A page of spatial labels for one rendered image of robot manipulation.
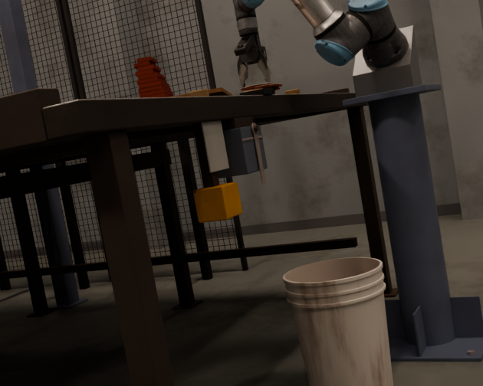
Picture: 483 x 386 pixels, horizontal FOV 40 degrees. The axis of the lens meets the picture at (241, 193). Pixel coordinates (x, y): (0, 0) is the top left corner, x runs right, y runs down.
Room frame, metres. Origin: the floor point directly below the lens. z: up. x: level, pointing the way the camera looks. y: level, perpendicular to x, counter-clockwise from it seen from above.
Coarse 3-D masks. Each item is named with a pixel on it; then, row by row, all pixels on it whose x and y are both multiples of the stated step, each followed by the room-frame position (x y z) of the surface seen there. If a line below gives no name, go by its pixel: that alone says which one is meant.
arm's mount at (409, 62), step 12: (408, 36) 2.22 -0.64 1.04; (408, 48) 2.17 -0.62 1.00; (360, 60) 2.25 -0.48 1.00; (408, 60) 2.14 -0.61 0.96; (360, 72) 2.20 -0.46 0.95; (372, 72) 2.18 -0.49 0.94; (384, 72) 2.16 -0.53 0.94; (396, 72) 2.14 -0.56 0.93; (408, 72) 2.12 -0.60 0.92; (360, 84) 2.20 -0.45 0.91; (372, 84) 2.18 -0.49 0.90; (384, 84) 2.16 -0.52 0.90; (396, 84) 2.14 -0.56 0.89; (408, 84) 2.13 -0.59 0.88; (420, 84) 2.22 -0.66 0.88
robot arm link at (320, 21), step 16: (304, 0) 2.01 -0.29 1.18; (320, 0) 2.02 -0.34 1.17; (304, 16) 2.06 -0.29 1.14; (320, 16) 2.02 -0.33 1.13; (336, 16) 2.02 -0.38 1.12; (352, 16) 2.05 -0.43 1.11; (320, 32) 2.03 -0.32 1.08; (336, 32) 2.02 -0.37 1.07; (352, 32) 2.03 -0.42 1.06; (368, 32) 2.05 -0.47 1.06; (320, 48) 2.07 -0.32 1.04; (336, 48) 2.02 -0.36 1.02; (352, 48) 2.04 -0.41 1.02; (336, 64) 2.09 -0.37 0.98
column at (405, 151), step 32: (384, 96) 2.09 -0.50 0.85; (416, 96) 2.16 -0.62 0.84; (384, 128) 2.16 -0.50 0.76; (416, 128) 2.14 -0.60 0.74; (384, 160) 2.17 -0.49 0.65; (416, 160) 2.13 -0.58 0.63; (384, 192) 2.20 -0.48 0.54; (416, 192) 2.13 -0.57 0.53; (416, 224) 2.13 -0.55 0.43; (416, 256) 2.13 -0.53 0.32; (416, 288) 2.14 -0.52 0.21; (448, 288) 2.18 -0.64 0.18; (416, 320) 2.07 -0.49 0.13; (448, 320) 2.15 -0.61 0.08; (480, 320) 2.13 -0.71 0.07; (416, 352) 2.10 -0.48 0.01; (448, 352) 2.05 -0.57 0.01; (480, 352) 2.00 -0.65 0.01
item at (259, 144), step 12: (228, 120) 1.68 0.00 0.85; (240, 120) 1.71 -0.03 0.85; (252, 120) 1.78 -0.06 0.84; (228, 132) 1.68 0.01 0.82; (240, 132) 1.66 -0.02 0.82; (252, 132) 1.73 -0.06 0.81; (228, 144) 1.68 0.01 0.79; (240, 144) 1.67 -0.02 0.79; (252, 144) 1.72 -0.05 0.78; (228, 156) 1.68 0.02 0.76; (240, 156) 1.67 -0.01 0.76; (252, 156) 1.70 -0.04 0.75; (264, 156) 1.78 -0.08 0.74; (228, 168) 1.68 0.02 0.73; (240, 168) 1.67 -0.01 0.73; (252, 168) 1.69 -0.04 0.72; (264, 168) 1.77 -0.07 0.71; (264, 180) 1.74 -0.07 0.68
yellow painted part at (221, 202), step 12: (204, 144) 1.57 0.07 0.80; (204, 156) 1.57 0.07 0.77; (204, 168) 1.57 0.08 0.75; (204, 180) 1.57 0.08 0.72; (216, 180) 1.58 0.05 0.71; (204, 192) 1.54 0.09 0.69; (216, 192) 1.53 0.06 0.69; (228, 192) 1.55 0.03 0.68; (204, 204) 1.54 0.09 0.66; (216, 204) 1.53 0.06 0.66; (228, 204) 1.54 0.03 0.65; (240, 204) 1.59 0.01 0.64; (204, 216) 1.55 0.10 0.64; (216, 216) 1.53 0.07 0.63; (228, 216) 1.53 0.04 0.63
